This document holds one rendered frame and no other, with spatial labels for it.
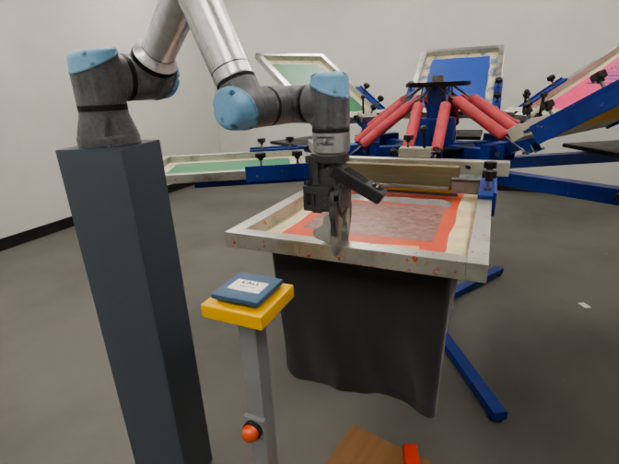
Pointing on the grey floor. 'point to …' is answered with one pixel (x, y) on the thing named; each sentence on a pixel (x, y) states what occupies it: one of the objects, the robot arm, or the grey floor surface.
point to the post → (255, 361)
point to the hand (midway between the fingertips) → (342, 247)
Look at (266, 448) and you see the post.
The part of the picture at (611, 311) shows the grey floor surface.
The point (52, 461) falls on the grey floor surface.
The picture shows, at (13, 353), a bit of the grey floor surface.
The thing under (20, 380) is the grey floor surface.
